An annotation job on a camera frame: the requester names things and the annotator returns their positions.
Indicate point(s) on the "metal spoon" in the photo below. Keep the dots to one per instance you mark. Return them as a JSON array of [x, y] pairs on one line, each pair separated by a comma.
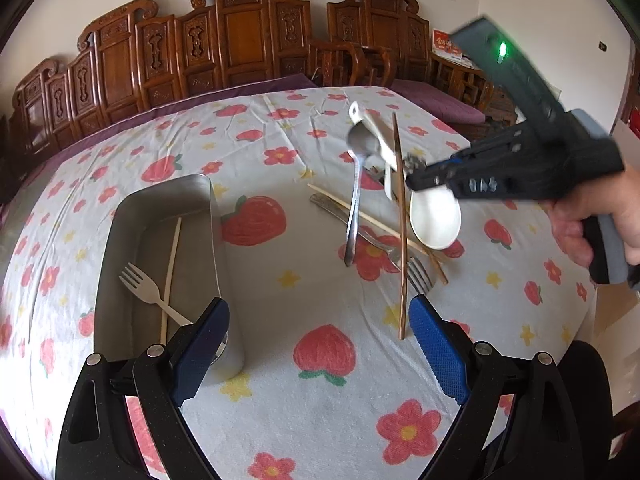
[[356, 200]]

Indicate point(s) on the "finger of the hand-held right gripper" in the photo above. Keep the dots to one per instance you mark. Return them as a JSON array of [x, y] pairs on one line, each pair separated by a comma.
[[430, 180], [440, 157]]

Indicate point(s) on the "silver metal utensil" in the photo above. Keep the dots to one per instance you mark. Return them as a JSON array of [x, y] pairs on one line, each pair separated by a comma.
[[372, 127]]

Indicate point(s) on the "beige chopstick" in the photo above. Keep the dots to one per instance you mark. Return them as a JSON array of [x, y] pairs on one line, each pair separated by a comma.
[[172, 265]]

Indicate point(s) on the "wooden bench with purple cushion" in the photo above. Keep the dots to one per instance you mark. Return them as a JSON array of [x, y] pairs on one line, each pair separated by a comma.
[[380, 25]]

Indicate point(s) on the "purple seat cushion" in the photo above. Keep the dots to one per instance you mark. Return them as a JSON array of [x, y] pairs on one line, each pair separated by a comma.
[[440, 100]]

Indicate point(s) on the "metal fork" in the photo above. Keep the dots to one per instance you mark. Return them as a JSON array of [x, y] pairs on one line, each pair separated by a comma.
[[322, 203]]

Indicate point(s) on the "person's dark clothed body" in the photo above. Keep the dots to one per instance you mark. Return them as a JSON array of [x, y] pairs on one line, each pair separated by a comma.
[[587, 400]]

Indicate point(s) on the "light bamboo chopstick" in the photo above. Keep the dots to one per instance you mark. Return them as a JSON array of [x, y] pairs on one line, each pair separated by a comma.
[[350, 206]]

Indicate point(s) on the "white ceramic spoon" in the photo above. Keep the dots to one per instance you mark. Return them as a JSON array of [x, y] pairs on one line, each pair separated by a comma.
[[435, 220]]

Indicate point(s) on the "dark wooden chopstick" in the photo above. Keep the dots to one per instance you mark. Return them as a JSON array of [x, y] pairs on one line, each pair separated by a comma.
[[401, 260], [439, 270]]

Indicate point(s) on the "flower and strawberry printed blanket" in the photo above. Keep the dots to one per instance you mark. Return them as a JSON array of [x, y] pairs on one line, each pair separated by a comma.
[[300, 285]]

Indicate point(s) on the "long carved wooden bench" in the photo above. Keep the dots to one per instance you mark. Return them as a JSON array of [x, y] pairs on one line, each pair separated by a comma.
[[240, 35]]

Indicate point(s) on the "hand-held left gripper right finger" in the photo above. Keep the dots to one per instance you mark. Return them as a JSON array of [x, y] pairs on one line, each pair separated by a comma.
[[440, 355]]

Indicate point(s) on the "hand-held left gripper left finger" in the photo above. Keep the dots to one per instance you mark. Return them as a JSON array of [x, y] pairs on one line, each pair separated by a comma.
[[200, 350]]

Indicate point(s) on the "red calendar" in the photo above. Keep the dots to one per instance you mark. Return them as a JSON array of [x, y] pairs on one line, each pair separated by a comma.
[[447, 45]]

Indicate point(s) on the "rectangular metal tray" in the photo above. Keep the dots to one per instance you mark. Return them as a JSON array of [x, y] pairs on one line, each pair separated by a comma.
[[150, 230]]

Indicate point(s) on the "person's right hand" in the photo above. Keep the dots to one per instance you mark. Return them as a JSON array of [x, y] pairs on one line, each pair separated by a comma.
[[625, 210]]

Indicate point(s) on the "beige plastic fork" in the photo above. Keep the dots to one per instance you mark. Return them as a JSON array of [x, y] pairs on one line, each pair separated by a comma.
[[145, 287]]

